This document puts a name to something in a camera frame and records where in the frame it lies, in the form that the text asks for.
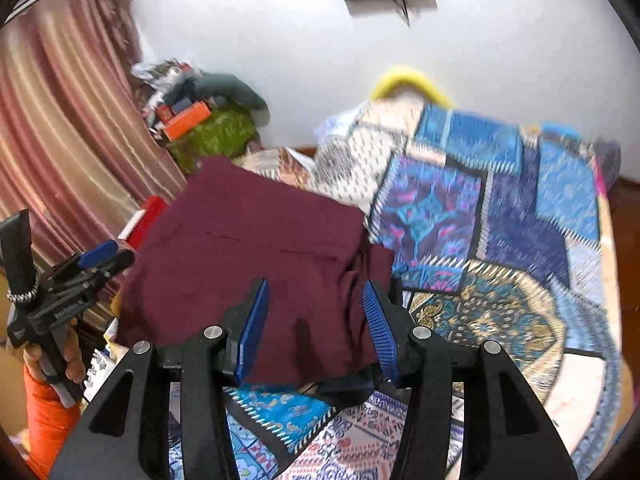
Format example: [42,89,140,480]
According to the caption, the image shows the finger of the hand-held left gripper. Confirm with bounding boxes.
[97,250,137,283]
[75,240,120,268]

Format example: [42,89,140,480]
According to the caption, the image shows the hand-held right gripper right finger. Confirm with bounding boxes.
[362,280,581,480]

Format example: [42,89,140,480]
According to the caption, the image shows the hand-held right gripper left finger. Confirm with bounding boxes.
[47,277,271,480]

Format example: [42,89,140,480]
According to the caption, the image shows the maroon button shirt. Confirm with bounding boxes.
[115,155,396,388]

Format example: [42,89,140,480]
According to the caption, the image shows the person's left forearm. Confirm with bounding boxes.
[22,365,83,478]

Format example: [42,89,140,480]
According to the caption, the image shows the dark blue folded clothes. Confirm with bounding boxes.
[300,370,381,403]

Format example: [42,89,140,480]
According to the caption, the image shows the person's left hand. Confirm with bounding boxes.
[22,327,87,386]

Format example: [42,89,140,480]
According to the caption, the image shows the red box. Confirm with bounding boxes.
[120,195,169,252]

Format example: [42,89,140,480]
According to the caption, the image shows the blue patchwork bedsheet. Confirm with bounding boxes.
[167,97,626,480]

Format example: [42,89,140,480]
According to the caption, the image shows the pink striped curtain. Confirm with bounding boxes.
[0,0,187,286]

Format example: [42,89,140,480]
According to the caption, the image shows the orange box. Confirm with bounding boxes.
[162,101,212,142]

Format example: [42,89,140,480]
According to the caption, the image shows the green patterned cloth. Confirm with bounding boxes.
[165,107,261,176]

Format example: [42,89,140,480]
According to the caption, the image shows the beige patterned cloth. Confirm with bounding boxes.
[235,146,322,188]

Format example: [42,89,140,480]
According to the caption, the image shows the pile of assorted clutter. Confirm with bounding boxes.
[131,59,203,128]

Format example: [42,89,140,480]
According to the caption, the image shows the grey plush toy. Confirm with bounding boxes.
[170,74,271,123]

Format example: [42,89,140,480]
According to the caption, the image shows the yellow curved cushion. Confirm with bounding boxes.
[370,65,453,108]

